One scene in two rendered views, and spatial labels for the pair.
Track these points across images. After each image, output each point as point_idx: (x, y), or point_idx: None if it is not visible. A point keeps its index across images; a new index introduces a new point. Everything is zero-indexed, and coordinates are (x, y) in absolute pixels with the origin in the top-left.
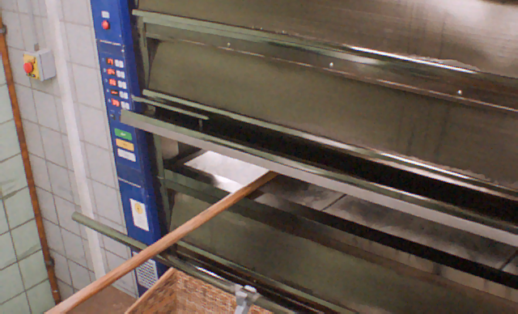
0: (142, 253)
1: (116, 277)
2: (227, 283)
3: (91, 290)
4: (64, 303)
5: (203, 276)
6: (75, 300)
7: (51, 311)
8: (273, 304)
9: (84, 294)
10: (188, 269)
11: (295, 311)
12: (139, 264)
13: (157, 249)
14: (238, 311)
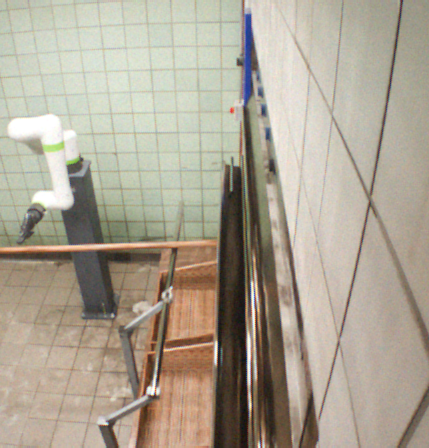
0: (159, 243)
1: (135, 247)
2: (167, 285)
3: (118, 246)
4: (100, 245)
5: (167, 273)
6: (106, 247)
7: (91, 245)
8: (162, 311)
9: (113, 246)
10: (169, 265)
11: (162, 323)
12: (154, 247)
13: (169, 245)
14: (160, 302)
